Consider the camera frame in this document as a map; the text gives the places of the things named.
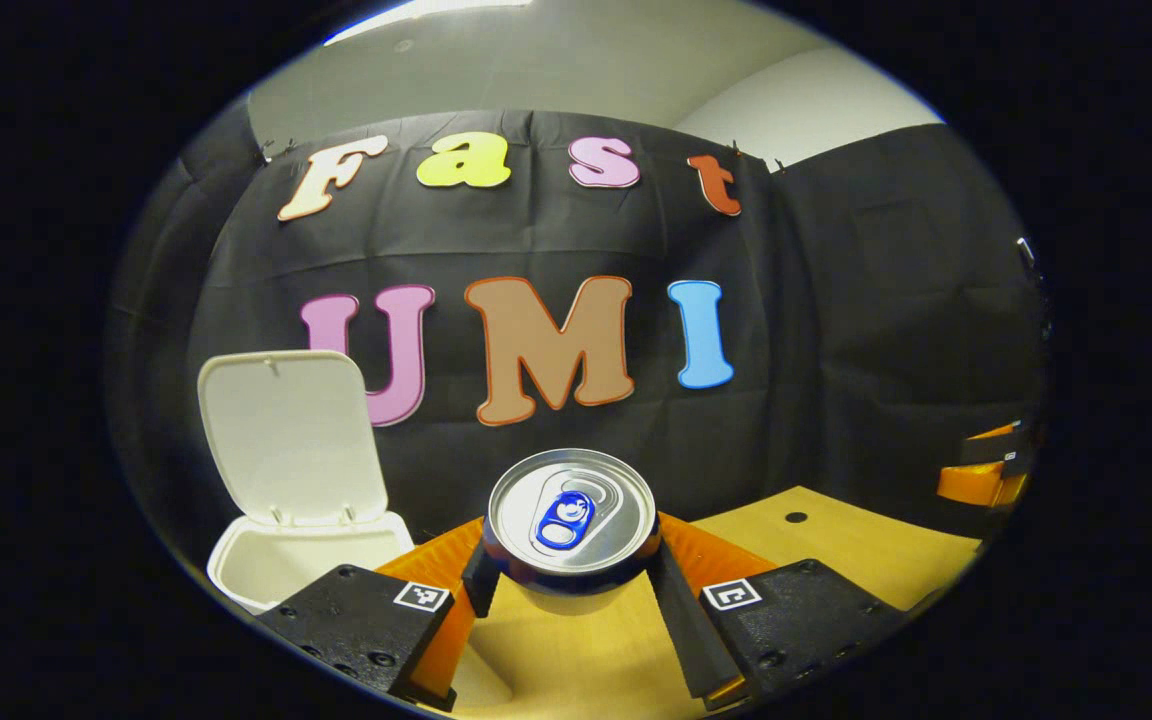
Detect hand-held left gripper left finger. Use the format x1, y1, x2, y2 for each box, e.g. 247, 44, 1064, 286
254, 515, 505, 713

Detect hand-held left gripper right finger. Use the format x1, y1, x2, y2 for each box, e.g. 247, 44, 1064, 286
648, 512, 912, 713

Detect white desktop garbage bin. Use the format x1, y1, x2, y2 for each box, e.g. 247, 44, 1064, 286
196, 348, 419, 616

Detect silver blue pop can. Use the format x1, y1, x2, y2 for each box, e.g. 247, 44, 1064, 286
481, 447, 662, 598

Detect wooden desktop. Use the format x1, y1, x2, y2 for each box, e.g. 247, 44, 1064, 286
426, 485, 985, 720

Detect black backdrop cloth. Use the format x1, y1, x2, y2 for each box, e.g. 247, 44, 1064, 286
106, 95, 1049, 561

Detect ceiling light panel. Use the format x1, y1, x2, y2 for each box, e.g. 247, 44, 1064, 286
326, 0, 534, 46

